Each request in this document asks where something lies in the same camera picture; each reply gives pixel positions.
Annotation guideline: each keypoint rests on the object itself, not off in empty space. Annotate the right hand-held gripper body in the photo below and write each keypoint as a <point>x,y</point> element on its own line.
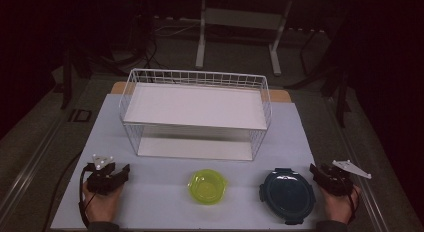
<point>336,182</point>

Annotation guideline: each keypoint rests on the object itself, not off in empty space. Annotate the dark blue lidded container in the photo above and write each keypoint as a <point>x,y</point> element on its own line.
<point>288,195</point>

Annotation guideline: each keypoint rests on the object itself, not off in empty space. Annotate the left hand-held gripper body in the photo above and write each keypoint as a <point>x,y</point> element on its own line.
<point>101,178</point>

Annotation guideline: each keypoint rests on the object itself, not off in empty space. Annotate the dark floor socket box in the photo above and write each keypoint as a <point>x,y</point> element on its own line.
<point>80,115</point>

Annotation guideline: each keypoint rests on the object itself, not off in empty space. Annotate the green translucent plastic bowl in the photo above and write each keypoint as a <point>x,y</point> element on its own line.
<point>207,186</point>

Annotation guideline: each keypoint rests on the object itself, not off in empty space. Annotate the black metal stand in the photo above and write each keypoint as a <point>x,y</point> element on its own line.
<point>338,92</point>
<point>68,75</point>

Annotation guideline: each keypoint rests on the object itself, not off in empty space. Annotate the person's left hand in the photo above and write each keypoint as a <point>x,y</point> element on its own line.
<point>101,207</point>

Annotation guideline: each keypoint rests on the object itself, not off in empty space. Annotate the person's right hand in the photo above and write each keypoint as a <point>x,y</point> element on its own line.
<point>340,207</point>

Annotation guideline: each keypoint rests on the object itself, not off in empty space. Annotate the white metal desk frame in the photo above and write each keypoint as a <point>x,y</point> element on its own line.
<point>240,18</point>

